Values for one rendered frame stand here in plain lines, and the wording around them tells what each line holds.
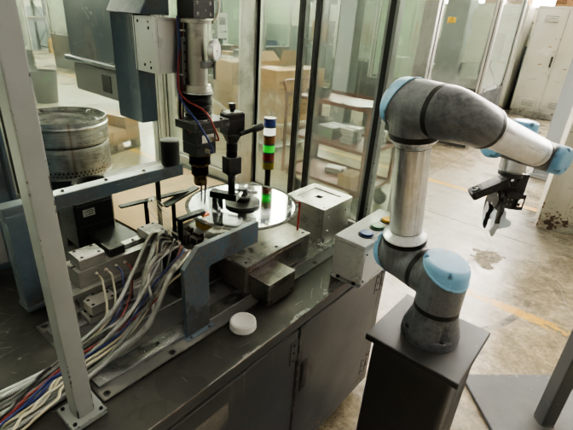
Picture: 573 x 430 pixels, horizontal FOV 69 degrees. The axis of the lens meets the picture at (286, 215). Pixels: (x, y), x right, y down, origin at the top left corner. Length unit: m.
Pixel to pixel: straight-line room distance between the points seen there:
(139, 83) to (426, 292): 0.88
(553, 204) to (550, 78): 5.49
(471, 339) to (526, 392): 1.09
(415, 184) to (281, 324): 0.50
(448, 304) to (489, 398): 1.15
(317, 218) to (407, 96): 0.64
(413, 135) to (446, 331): 0.50
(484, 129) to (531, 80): 8.48
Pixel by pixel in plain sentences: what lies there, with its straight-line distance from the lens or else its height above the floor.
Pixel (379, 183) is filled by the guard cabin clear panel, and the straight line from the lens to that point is 1.55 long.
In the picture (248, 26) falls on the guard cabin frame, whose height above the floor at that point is 1.44.
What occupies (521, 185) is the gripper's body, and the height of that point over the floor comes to 1.07.
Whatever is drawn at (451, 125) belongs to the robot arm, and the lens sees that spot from 0.92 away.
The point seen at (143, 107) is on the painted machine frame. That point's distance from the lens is 1.17.
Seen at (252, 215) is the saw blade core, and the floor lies 0.95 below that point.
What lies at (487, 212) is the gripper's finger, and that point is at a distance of 1.51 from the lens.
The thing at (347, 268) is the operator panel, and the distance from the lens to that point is 1.32.
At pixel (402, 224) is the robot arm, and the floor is 1.03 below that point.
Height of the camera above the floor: 1.50
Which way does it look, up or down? 26 degrees down
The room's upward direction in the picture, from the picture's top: 4 degrees clockwise
